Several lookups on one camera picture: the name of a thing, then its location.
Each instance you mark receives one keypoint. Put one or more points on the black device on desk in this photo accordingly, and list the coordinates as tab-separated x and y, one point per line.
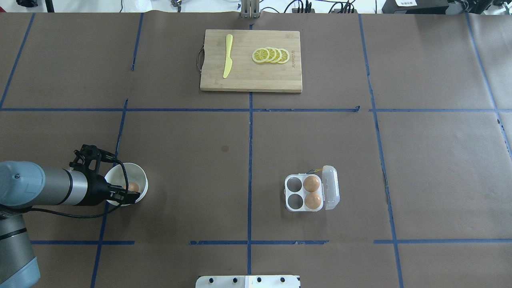
415	7

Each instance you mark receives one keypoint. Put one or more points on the white ceramic bowl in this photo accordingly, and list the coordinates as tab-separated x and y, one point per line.
135	174

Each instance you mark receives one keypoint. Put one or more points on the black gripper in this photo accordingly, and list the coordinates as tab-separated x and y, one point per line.
96	189

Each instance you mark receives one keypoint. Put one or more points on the yellow plastic knife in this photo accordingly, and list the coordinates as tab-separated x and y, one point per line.
228	60

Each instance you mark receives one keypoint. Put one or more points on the brown egg far slot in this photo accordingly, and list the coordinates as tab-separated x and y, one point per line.
311	183

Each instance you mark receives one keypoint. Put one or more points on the wooden cutting board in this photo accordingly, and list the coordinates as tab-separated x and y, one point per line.
246	75

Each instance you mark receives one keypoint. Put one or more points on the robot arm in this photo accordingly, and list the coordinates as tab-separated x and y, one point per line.
25	186

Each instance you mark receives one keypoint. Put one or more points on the clear plastic egg box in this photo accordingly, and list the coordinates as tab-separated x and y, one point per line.
329	190

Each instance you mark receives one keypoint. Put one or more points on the lemon slice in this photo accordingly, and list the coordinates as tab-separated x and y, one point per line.
284	56
260	55
270	53
277	55

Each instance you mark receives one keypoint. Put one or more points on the brown egg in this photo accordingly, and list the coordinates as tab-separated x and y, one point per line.
133	187
313	201

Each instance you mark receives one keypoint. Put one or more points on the grey camera stand post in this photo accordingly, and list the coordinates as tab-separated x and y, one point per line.
250	9

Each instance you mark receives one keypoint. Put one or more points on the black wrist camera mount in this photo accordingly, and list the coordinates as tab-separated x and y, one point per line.
89	158

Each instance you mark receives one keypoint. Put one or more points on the front lemon slice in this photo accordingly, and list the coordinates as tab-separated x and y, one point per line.
260	55

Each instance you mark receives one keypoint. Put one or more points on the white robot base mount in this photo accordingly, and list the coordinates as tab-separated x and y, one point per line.
249	281

